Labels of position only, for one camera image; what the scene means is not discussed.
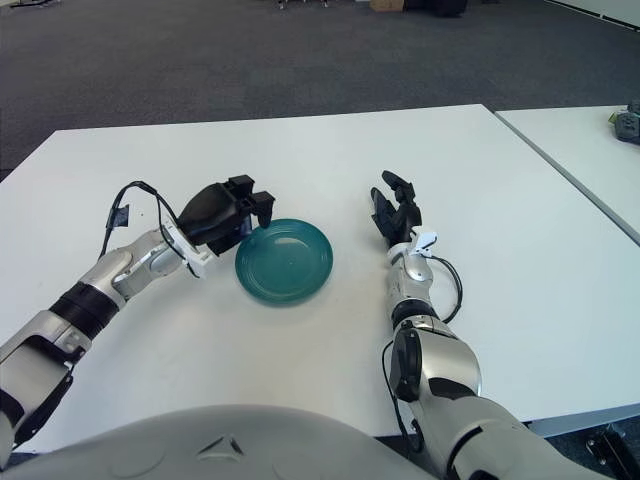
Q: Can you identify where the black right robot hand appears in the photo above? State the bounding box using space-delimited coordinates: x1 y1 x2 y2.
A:
369 169 424 249

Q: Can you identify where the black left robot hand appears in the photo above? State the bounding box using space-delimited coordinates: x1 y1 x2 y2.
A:
177 173 277 256

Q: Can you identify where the green round plate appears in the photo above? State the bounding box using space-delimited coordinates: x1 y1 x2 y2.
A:
233 217 335 307

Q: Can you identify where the white office table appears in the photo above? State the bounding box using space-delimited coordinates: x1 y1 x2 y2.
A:
492 104 640 241

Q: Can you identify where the black equipment case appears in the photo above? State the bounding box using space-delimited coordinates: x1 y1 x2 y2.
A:
403 0 469 19

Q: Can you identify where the grey robot torso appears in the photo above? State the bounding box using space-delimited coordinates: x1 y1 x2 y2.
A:
0 403 451 480

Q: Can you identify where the grey handheld device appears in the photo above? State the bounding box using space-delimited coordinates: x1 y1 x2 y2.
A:
607 99 640 146

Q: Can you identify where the black table foot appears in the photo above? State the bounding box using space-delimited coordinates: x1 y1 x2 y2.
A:
584 424 640 480

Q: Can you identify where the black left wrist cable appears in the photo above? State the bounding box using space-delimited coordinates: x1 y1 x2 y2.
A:
101 180 176 256

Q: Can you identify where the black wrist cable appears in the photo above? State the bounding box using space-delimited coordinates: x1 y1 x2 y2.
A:
429 254 464 324
101 180 176 256

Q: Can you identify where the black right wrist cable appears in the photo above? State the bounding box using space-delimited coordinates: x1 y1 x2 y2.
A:
429 254 464 324

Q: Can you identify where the black right elbow cable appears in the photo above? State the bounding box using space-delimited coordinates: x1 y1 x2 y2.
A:
381 342 426 454

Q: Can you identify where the grey table leg frame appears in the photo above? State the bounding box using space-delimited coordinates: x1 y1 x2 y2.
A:
529 417 616 440

